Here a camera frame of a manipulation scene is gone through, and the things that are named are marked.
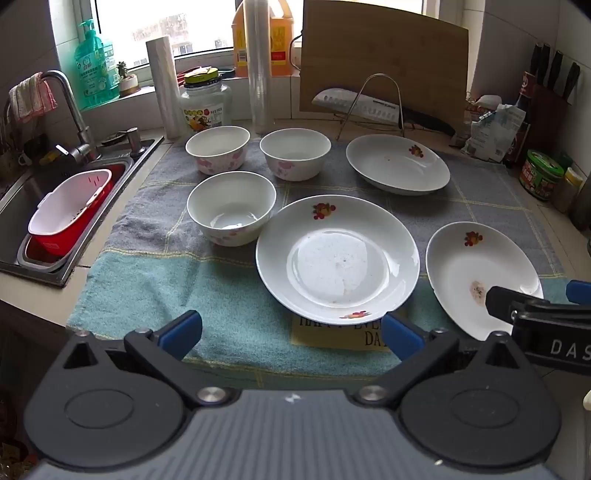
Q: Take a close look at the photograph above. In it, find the bamboo cutting board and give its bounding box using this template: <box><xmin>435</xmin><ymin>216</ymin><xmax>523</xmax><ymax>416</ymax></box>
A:
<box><xmin>299</xmin><ymin>0</ymin><xmax>469</xmax><ymax>127</ymax></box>

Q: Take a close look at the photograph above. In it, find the brown-stained white fruit-print plate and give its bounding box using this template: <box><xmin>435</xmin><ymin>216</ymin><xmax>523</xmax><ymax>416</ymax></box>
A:
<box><xmin>425</xmin><ymin>222</ymin><xmax>544</xmax><ymax>341</ymax></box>

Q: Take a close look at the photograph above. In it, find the grey plastic basin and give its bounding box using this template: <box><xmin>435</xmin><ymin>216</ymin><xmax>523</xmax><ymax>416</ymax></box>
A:
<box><xmin>17</xmin><ymin>233</ymin><xmax>70</xmax><ymax>274</ymax></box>

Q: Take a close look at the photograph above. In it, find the yellow-lid spice jar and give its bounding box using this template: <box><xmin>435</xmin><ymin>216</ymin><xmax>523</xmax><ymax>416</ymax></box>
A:
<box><xmin>554</xmin><ymin>167</ymin><xmax>585</xmax><ymax>214</ymax></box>

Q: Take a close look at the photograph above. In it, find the green dish soap bottle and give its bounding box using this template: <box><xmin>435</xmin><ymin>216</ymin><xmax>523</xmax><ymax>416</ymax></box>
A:
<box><xmin>75</xmin><ymin>19</ymin><xmax>120</xmax><ymax>110</ymax></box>

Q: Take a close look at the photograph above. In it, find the red plastic basin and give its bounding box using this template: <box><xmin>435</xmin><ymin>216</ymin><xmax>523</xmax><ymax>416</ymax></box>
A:
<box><xmin>25</xmin><ymin>161</ymin><xmax>132</xmax><ymax>259</ymax></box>

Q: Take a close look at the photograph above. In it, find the black-handled kitchen knife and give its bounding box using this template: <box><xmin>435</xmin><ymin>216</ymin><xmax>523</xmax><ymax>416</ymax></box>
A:
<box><xmin>311</xmin><ymin>88</ymin><xmax>455</xmax><ymax>137</ymax></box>

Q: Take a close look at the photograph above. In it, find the orange cooking oil jug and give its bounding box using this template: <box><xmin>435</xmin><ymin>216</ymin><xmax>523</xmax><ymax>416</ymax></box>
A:
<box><xmin>232</xmin><ymin>0</ymin><xmax>295</xmax><ymax>78</ymax></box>

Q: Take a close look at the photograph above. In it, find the clear plastic cup stack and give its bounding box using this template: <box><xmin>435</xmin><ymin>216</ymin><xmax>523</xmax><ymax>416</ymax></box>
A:
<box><xmin>243</xmin><ymin>0</ymin><xmax>277</xmax><ymax>134</ymax></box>

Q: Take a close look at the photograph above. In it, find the white orange-print seasoning bag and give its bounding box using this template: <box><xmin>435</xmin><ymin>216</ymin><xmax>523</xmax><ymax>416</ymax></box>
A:
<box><xmin>468</xmin><ymin>95</ymin><xmax>503</xmax><ymax>116</ymax></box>

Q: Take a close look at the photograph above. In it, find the white pink-floral bowl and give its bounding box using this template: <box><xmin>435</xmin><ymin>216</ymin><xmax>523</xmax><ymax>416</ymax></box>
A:
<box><xmin>185</xmin><ymin>126</ymin><xmax>251</xmax><ymax>175</ymax></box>
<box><xmin>187</xmin><ymin>171</ymin><xmax>278</xmax><ymax>247</ymax></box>
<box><xmin>259</xmin><ymin>128</ymin><xmax>332</xmax><ymax>182</ymax></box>

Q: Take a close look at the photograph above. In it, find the metal wire rack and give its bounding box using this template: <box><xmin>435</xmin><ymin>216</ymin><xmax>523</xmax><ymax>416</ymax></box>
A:
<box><xmin>336</xmin><ymin>73</ymin><xmax>414</xmax><ymax>141</ymax></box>

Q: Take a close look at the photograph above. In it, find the metal sink soap dispenser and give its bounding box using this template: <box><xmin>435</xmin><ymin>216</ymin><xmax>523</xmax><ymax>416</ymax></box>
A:
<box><xmin>126</xmin><ymin>127</ymin><xmax>147</xmax><ymax>158</ymax></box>

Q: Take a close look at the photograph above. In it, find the pink dish cloth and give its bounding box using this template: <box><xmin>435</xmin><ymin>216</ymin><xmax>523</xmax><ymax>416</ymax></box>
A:
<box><xmin>9</xmin><ymin>73</ymin><xmax>57</xmax><ymax>123</ymax></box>

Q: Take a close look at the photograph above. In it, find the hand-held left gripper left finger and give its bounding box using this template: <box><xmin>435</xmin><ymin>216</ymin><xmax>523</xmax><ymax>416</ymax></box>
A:
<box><xmin>46</xmin><ymin>310</ymin><xmax>238</xmax><ymax>411</ymax></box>

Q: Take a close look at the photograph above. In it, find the glass jar yellow-black lid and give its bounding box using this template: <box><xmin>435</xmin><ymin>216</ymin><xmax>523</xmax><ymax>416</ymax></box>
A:
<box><xmin>179</xmin><ymin>67</ymin><xmax>233</xmax><ymax>134</ymax></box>

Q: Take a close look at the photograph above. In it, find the dark soy sauce bottle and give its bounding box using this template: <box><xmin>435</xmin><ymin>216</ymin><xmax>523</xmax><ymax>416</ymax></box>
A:
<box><xmin>505</xmin><ymin>69</ymin><xmax>536</xmax><ymax>169</ymax></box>

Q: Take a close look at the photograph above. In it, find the grey and teal checked towel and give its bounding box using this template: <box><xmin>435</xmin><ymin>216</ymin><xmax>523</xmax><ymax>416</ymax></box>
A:
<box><xmin>67</xmin><ymin>134</ymin><xmax>571</xmax><ymax>379</ymax></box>

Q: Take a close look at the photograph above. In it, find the green-lid food can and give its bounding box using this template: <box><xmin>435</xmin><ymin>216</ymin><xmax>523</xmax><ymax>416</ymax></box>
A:
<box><xmin>519</xmin><ymin>148</ymin><xmax>565</xmax><ymax>200</ymax></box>

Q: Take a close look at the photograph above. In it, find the stainless steel sink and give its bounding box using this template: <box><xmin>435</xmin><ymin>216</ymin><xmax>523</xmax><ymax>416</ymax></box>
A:
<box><xmin>0</xmin><ymin>131</ymin><xmax>166</xmax><ymax>288</ymax></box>

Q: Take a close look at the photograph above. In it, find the small potted plant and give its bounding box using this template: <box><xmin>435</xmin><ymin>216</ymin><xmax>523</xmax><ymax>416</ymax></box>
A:
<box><xmin>116</xmin><ymin>61</ymin><xmax>139</xmax><ymax>97</ymax></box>

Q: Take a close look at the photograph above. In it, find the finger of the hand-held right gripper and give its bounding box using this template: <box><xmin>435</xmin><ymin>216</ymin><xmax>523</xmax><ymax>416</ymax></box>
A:
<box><xmin>567</xmin><ymin>279</ymin><xmax>591</xmax><ymax>305</ymax></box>
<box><xmin>485</xmin><ymin>286</ymin><xmax>555</xmax><ymax>325</ymax></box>

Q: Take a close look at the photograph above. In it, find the white strainer basket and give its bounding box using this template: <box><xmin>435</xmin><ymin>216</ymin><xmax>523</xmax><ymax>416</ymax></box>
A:
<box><xmin>28</xmin><ymin>169</ymin><xmax>114</xmax><ymax>246</ymax></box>

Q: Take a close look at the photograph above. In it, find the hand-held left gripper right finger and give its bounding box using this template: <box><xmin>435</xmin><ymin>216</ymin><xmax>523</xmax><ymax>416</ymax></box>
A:
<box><xmin>353</xmin><ymin>313</ymin><xmax>532</xmax><ymax>411</ymax></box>

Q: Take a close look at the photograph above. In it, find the steel kitchen faucet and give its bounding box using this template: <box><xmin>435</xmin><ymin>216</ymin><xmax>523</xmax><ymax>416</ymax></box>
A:
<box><xmin>4</xmin><ymin>70</ymin><xmax>98</xmax><ymax>162</ymax></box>

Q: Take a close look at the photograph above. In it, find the brown knife block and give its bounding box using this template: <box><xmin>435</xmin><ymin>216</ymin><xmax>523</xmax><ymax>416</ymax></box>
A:
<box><xmin>531</xmin><ymin>83</ymin><xmax>573</xmax><ymax>153</ymax></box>

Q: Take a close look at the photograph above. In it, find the white blue-print seasoning bag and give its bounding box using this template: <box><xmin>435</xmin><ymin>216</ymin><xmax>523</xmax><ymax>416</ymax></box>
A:
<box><xmin>464</xmin><ymin>104</ymin><xmax>527</xmax><ymax>163</ymax></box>

